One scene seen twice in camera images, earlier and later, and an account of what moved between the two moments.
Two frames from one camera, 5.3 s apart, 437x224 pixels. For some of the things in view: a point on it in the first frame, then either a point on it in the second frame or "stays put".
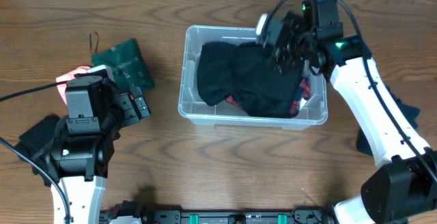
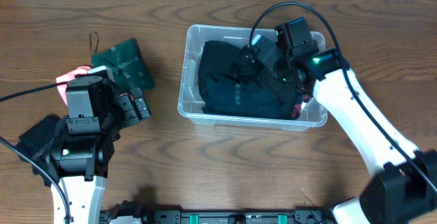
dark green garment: [128, 64] stays put
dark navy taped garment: [410, 112] -> [246, 98]
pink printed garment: [67, 76] stays put
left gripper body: [135, 104] stays put
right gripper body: [304, 46] -> [281, 78]
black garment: [35, 141] stays put
